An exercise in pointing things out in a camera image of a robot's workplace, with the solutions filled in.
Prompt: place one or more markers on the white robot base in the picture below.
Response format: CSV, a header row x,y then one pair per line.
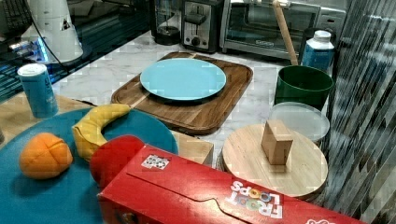
x,y
52,31

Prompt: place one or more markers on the dark wooden cutting board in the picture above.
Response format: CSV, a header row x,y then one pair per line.
x,y
199,117

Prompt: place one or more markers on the light wooden board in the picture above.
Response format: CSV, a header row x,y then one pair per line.
x,y
16,117

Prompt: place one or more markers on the light blue round plate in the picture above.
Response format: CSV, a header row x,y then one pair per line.
x,y
183,79

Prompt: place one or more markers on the red Froot Loops box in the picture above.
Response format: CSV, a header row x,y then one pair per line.
x,y
156,187

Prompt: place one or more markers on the black silver toaster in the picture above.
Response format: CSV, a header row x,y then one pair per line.
x,y
201,24

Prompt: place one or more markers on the round wooden lid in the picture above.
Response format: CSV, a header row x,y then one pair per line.
x,y
302,177

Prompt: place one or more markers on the silver toaster oven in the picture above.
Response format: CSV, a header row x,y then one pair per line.
x,y
251,25

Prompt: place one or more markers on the red toy apple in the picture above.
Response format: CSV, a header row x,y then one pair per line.
x,y
110,158

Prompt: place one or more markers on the dark green bowl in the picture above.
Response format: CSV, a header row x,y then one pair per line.
x,y
302,84

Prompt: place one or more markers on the black coffee maker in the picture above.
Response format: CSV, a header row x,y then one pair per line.
x,y
164,17

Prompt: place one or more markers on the yellow toy banana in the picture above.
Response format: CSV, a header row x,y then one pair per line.
x,y
88,131

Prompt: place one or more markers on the wooden rolling pin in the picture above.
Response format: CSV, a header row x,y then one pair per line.
x,y
281,21

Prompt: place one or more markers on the blue bottle white cap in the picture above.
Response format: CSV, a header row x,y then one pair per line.
x,y
318,51

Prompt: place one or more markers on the large teal plate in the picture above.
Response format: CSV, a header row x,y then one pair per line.
x,y
69,198

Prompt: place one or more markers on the orange toy fruit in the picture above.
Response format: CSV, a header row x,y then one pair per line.
x,y
45,156

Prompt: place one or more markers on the blue salt canister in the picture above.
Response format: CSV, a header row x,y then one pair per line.
x,y
36,84

